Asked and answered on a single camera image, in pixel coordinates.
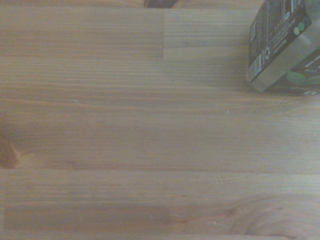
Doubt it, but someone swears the black and green carton box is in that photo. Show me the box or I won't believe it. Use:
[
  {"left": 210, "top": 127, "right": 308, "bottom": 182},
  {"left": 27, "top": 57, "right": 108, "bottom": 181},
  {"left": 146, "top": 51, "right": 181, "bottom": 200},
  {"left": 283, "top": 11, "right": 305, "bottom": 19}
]
[{"left": 246, "top": 0, "right": 320, "bottom": 96}]

